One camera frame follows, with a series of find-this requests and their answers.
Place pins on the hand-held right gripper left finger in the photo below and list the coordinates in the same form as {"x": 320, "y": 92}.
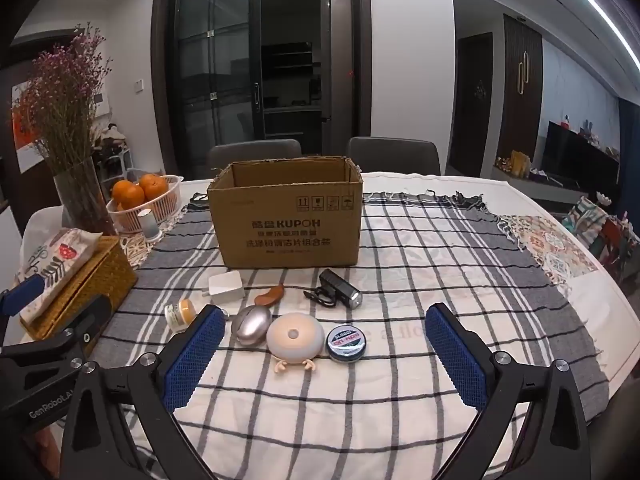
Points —
{"x": 195, "y": 360}

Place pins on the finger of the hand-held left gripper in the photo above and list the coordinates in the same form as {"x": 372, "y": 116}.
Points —
{"x": 22, "y": 292}
{"x": 92, "y": 322}

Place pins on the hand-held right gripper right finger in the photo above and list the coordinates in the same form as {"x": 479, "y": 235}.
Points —
{"x": 455, "y": 360}

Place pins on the white charger plug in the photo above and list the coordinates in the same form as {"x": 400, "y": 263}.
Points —
{"x": 226, "y": 287}

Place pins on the brown wooden comb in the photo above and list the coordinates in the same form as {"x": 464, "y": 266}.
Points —
{"x": 270, "y": 295}

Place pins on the brown cardboard box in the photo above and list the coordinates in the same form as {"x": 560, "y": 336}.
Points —
{"x": 285, "y": 230}

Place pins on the small jar with yellow lid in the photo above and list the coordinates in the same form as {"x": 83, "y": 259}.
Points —
{"x": 180, "y": 314}

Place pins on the patterned tissue pack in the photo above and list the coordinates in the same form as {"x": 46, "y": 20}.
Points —
{"x": 55, "y": 255}

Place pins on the woven wicker tissue box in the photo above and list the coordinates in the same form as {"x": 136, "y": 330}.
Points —
{"x": 100, "y": 270}

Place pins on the white chair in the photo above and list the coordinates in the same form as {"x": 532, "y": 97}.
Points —
{"x": 40, "y": 230}

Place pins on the silver egg-shaped metal soap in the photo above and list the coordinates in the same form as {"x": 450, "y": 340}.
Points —
{"x": 250, "y": 325}

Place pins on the round cream night light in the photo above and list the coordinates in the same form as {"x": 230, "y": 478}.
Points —
{"x": 300, "y": 349}

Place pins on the glass vase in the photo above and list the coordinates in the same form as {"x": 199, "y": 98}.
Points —
{"x": 82, "y": 200}

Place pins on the small white grey cylinder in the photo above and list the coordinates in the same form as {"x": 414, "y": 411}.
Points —
{"x": 148, "y": 227}

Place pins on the round black tin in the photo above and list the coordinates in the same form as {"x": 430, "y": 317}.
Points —
{"x": 345, "y": 345}

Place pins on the grey plaid tablecloth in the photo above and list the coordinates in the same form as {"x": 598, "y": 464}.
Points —
{"x": 400, "y": 260}

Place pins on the white plastic fruit basket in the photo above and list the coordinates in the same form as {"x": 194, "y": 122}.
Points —
{"x": 160, "y": 205}

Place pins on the floral patterned cloth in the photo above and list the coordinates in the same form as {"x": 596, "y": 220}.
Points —
{"x": 545, "y": 245}

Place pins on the white storage rack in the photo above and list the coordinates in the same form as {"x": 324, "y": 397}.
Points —
{"x": 117, "y": 152}

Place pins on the colourful patterned chair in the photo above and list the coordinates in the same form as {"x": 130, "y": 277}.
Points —
{"x": 600, "y": 232}

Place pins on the white television cabinet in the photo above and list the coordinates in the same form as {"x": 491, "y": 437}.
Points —
{"x": 545, "y": 187}

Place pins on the dried purple flowers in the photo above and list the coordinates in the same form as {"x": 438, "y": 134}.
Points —
{"x": 65, "y": 95}

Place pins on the yellow packages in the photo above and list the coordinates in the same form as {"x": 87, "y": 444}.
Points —
{"x": 520, "y": 164}

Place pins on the grey dining chair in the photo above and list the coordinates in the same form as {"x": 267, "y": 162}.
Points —
{"x": 395, "y": 155}
{"x": 250, "y": 152}

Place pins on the black television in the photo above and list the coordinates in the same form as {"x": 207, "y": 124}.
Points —
{"x": 575, "y": 155}

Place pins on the dark room door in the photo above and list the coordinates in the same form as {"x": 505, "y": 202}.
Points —
{"x": 475, "y": 105}

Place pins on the glass sliding door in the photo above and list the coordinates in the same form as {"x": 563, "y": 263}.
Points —
{"x": 220, "y": 85}

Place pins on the blue curtain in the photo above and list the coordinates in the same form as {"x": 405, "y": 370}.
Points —
{"x": 630, "y": 130}

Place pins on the ceiling light strip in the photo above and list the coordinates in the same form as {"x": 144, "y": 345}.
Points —
{"x": 595, "y": 2}

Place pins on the framed wall picture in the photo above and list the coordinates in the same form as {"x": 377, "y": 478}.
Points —
{"x": 25, "y": 127}

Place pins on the white wall intercom panel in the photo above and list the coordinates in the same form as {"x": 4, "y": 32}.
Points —
{"x": 102, "y": 102}

